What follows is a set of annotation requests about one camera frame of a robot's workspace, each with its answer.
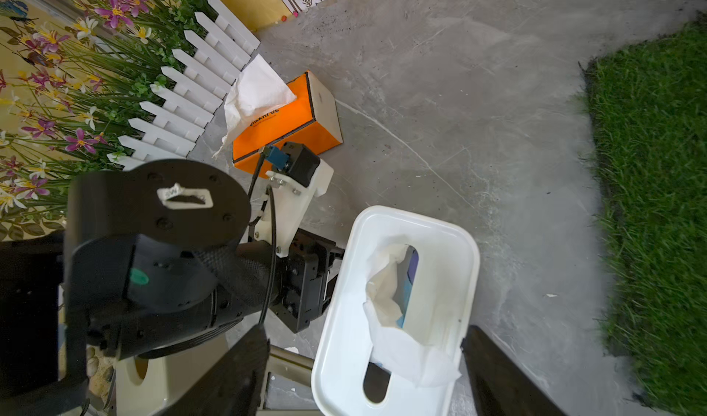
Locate white tissue box lid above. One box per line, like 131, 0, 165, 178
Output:
311, 206, 481, 415

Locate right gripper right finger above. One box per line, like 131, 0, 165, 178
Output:
461, 326, 565, 416

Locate orange tissue pack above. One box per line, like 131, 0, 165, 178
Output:
213, 55, 344, 173

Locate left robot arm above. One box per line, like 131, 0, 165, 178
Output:
1, 159, 344, 415

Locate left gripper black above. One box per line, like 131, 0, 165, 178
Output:
270, 229, 344, 333

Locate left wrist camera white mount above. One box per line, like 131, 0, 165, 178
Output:
250, 142, 333, 258

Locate white fence flower planter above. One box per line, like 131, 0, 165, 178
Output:
1, 0, 260, 241

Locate green artificial grass mat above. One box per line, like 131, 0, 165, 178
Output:
584, 12, 706, 415

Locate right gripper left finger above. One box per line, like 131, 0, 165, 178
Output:
162, 324, 270, 415

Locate beige tissue box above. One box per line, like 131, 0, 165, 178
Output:
115, 335, 228, 415

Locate olive green frame tray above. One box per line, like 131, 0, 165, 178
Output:
256, 346, 322, 415

